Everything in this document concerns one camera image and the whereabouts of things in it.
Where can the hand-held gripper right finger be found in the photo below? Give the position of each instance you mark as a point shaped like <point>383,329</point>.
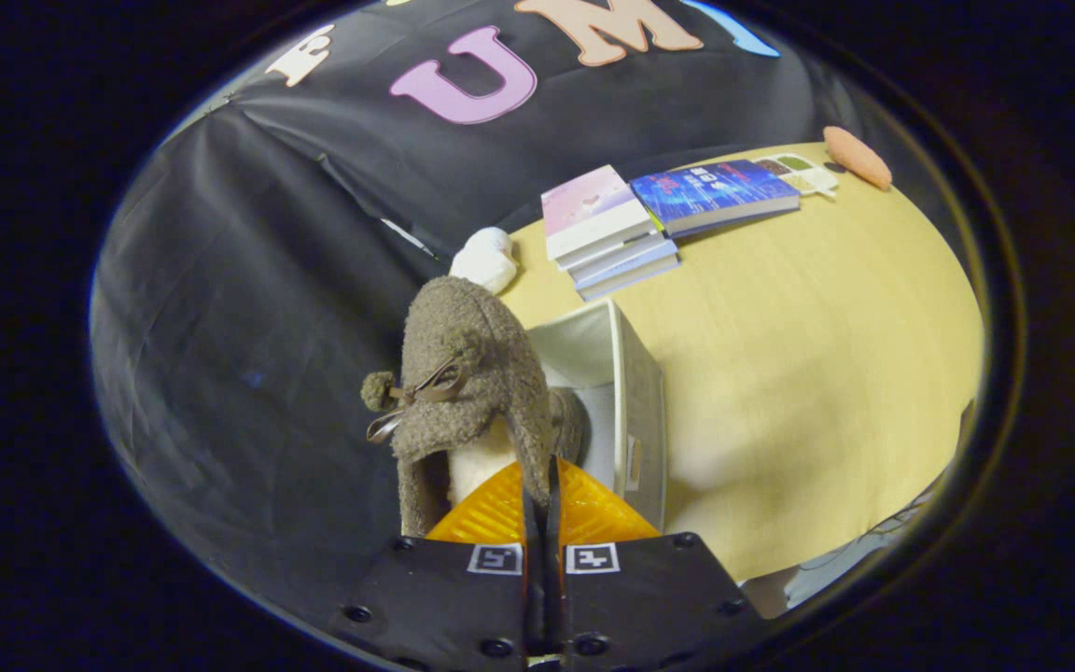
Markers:
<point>556,597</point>

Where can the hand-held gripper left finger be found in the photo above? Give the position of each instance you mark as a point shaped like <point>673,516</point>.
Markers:
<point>530,597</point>

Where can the brown fuzzy shoe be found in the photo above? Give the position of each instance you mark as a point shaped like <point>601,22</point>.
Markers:
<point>570,425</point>
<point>463,336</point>

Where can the beige fabric storage box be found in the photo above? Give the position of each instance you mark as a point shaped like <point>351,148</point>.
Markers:
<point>640,411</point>

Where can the grey blue book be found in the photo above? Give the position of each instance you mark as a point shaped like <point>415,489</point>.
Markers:
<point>631,275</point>

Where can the white plush toy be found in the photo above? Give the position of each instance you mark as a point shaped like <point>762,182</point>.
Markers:
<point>486,261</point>

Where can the white book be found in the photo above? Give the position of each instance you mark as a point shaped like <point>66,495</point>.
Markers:
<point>617,254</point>

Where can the white plastic strip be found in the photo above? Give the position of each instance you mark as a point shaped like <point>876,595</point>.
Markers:
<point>407,238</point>

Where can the pink cover book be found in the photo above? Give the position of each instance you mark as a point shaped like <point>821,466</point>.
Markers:
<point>589,205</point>

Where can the blue cover book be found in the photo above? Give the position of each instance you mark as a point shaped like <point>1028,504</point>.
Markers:
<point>715,191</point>

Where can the white divided grain tray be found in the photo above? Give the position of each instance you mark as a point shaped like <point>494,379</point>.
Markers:
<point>799,173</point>

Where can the orange oval sponge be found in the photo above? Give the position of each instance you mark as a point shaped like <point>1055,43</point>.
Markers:
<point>859,159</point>

